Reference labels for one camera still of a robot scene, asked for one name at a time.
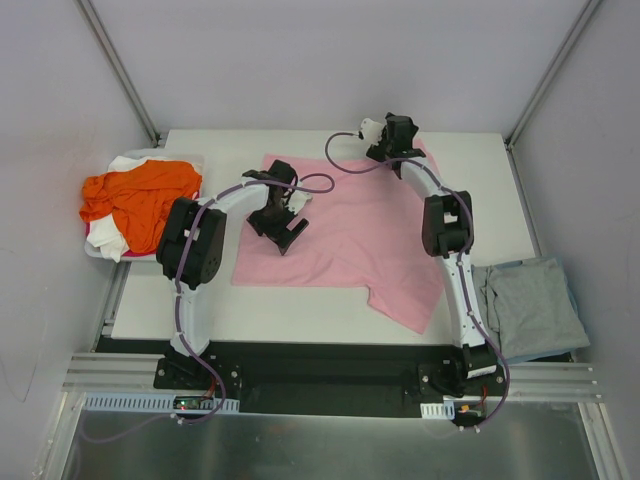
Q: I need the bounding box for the left slotted cable duct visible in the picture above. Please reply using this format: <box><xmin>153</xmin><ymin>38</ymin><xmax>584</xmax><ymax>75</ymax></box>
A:
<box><xmin>84</xmin><ymin>393</ymin><xmax>240</xmax><ymax>415</ymax></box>

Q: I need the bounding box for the aluminium corner post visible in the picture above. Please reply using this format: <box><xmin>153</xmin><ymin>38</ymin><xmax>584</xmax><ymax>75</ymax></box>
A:
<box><xmin>505</xmin><ymin>0</ymin><xmax>605</xmax><ymax>151</ymax></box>
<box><xmin>74</xmin><ymin>0</ymin><xmax>161</xmax><ymax>147</ymax></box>

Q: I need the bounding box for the right slotted cable duct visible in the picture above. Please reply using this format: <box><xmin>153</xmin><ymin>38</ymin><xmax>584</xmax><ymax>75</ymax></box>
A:
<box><xmin>420</xmin><ymin>401</ymin><xmax>456</xmax><ymax>421</ymax></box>

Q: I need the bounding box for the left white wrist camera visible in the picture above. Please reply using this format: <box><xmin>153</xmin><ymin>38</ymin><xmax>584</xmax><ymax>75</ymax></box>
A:
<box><xmin>286</xmin><ymin>190</ymin><xmax>313</xmax><ymax>214</ymax></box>

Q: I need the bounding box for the right aluminium corner post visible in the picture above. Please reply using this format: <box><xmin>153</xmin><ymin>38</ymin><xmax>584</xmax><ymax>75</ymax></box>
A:
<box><xmin>505</xmin><ymin>0</ymin><xmax>605</xmax><ymax>151</ymax></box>

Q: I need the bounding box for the left aluminium corner post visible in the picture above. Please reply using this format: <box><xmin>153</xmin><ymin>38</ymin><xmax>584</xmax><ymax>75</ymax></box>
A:
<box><xmin>74</xmin><ymin>0</ymin><xmax>161</xmax><ymax>147</ymax></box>

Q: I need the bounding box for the slotted cable duct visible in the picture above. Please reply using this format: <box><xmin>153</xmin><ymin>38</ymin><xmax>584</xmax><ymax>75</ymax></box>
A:
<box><xmin>420</xmin><ymin>401</ymin><xmax>456</xmax><ymax>421</ymax></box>
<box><xmin>84</xmin><ymin>393</ymin><xmax>240</xmax><ymax>415</ymax></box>

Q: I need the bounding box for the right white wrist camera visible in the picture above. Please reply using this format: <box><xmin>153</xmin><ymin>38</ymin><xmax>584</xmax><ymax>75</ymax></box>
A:
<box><xmin>358</xmin><ymin>118</ymin><xmax>385</xmax><ymax>145</ymax></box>

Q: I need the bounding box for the aluminium extrusion rail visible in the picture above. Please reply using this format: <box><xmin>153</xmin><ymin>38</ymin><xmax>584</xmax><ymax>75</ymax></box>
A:
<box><xmin>62</xmin><ymin>299</ymin><xmax>601</xmax><ymax>401</ymax></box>

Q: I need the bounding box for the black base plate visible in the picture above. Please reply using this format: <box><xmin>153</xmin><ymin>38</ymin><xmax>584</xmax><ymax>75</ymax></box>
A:
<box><xmin>153</xmin><ymin>341</ymin><xmax>506</xmax><ymax>418</ymax></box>

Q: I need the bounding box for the pink t shirt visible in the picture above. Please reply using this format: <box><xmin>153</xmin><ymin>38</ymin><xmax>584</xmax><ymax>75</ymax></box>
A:
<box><xmin>232</xmin><ymin>157</ymin><xmax>444</xmax><ymax>333</ymax></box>

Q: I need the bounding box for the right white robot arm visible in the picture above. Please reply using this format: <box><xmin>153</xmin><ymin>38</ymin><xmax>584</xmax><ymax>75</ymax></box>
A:
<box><xmin>359</xmin><ymin>113</ymin><xmax>498</xmax><ymax>395</ymax></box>

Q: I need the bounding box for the grey folded t shirt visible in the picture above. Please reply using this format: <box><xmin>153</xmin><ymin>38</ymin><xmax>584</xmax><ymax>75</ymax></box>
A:
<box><xmin>472</xmin><ymin>257</ymin><xmax>592</xmax><ymax>359</ymax></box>

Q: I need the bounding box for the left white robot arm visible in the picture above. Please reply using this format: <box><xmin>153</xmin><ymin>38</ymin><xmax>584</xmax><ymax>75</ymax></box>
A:
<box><xmin>156</xmin><ymin>160</ymin><xmax>315</xmax><ymax>389</ymax></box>

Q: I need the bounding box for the orange t shirt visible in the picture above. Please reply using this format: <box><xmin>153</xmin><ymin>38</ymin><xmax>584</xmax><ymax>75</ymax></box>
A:
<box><xmin>78</xmin><ymin>158</ymin><xmax>204</xmax><ymax>255</ymax></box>

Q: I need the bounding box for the white t shirt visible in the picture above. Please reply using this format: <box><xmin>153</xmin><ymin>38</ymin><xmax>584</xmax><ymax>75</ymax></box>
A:
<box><xmin>85</xmin><ymin>149</ymin><xmax>168</xmax><ymax>263</ymax></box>

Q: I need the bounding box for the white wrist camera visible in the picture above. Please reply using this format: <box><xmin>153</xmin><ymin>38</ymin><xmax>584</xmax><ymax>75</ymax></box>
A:
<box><xmin>286</xmin><ymin>190</ymin><xmax>313</xmax><ymax>214</ymax></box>
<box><xmin>358</xmin><ymin>118</ymin><xmax>385</xmax><ymax>145</ymax></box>

